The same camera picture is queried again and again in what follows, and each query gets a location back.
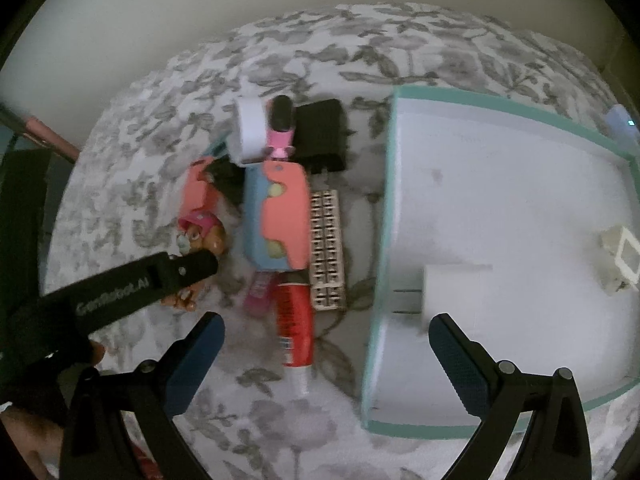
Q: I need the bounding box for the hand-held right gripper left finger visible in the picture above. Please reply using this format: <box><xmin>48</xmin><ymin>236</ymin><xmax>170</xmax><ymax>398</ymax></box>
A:
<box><xmin>59</xmin><ymin>311</ymin><xmax>226</xmax><ymax>480</ymax></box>

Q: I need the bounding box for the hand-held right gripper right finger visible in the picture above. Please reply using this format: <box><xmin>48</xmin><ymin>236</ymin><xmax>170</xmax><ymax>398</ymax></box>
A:
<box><xmin>429</xmin><ymin>312</ymin><xmax>593</xmax><ymax>480</ymax></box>

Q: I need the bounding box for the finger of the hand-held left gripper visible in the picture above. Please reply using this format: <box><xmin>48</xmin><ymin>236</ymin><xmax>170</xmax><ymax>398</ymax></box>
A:
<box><xmin>146</xmin><ymin>249</ymin><xmax>221</xmax><ymax>295</ymax></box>

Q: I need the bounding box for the puppy figure with pink hat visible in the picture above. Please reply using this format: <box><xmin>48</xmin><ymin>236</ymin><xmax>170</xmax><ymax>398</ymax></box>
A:
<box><xmin>161</xmin><ymin>211</ymin><xmax>227</xmax><ymax>312</ymax></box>

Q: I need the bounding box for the white charger plug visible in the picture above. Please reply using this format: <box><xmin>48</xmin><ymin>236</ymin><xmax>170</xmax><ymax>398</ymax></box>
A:
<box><xmin>392</xmin><ymin>263</ymin><xmax>495</xmax><ymax>335</ymax></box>

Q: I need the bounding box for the pink tube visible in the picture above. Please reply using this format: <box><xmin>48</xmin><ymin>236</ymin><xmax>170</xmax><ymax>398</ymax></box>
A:
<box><xmin>244</xmin><ymin>271</ymin><xmax>275</xmax><ymax>317</ymax></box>

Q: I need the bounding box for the blue toy case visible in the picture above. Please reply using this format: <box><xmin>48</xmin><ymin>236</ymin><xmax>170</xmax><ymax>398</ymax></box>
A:
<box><xmin>243</xmin><ymin>160</ymin><xmax>309</xmax><ymax>274</ymax></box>

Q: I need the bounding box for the coral and blue toy piece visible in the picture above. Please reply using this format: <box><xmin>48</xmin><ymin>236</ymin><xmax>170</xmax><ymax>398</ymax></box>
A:
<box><xmin>184</xmin><ymin>156</ymin><xmax>222</xmax><ymax>217</ymax></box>

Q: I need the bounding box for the red toothpaste tube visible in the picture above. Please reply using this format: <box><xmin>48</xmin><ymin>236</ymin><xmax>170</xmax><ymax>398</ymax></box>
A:
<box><xmin>274</xmin><ymin>279</ymin><xmax>317</xmax><ymax>397</ymax></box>

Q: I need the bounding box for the white box with teal rim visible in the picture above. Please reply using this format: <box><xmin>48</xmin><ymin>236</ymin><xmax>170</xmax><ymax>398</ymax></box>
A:
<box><xmin>361</xmin><ymin>85</ymin><xmax>640</xmax><ymax>438</ymax></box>

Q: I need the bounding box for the person's left hand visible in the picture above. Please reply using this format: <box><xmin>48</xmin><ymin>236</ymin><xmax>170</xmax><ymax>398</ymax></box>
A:
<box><xmin>0</xmin><ymin>402</ymin><xmax>67</xmax><ymax>480</ymax></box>

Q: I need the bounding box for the small black item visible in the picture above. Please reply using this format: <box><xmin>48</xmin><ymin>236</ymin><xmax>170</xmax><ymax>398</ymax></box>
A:
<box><xmin>209</xmin><ymin>159</ymin><xmax>247</xmax><ymax>207</ymax></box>

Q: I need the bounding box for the white tape roll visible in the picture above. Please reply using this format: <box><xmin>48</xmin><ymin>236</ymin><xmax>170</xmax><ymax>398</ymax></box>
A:
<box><xmin>231</xmin><ymin>96</ymin><xmax>267</xmax><ymax>167</ymax></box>

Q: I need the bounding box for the pink toy with black cap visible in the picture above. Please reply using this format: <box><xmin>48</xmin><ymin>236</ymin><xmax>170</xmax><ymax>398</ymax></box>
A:
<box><xmin>266</xmin><ymin>94</ymin><xmax>297</xmax><ymax>162</ymax></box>

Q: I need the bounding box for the black charger plug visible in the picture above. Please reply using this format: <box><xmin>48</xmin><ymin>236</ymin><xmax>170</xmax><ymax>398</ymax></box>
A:
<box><xmin>296</xmin><ymin>99</ymin><xmax>349</xmax><ymax>175</ymax></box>

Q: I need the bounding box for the pink stick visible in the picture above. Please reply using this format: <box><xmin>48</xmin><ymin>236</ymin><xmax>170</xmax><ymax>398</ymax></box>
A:
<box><xmin>24</xmin><ymin>116</ymin><xmax>82</xmax><ymax>162</ymax></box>

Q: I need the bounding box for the grey floral bedsheet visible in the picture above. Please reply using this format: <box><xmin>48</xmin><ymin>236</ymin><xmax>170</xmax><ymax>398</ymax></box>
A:
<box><xmin>45</xmin><ymin>2</ymin><xmax>640</xmax><ymax>480</ymax></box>

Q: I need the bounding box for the white device with green light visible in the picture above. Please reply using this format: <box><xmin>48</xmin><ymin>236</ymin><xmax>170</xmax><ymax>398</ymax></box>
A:
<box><xmin>605</xmin><ymin>104</ymin><xmax>640</xmax><ymax>145</ymax></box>

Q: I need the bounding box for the white square frame holder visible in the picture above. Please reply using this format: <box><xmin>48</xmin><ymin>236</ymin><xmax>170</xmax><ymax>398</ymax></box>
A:
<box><xmin>599</xmin><ymin>226</ymin><xmax>640</xmax><ymax>297</ymax></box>

